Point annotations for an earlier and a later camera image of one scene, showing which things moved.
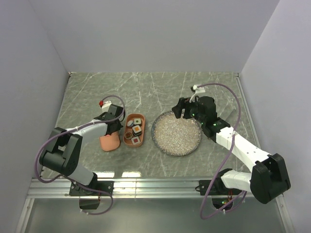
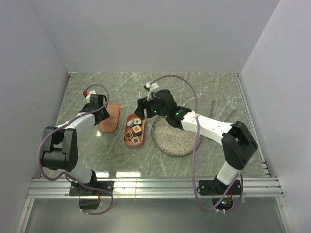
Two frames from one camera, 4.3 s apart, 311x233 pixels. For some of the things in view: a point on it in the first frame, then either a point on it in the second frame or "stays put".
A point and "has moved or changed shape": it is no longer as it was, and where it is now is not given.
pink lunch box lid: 110,142 has moved or changed shape
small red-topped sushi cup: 128,135 stays put
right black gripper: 184,104 -> 143,104
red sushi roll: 135,140 stays put
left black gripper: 119,125 -> 105,115
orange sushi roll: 136,130 stays put
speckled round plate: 176,137 stays put
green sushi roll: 137,121 stays put
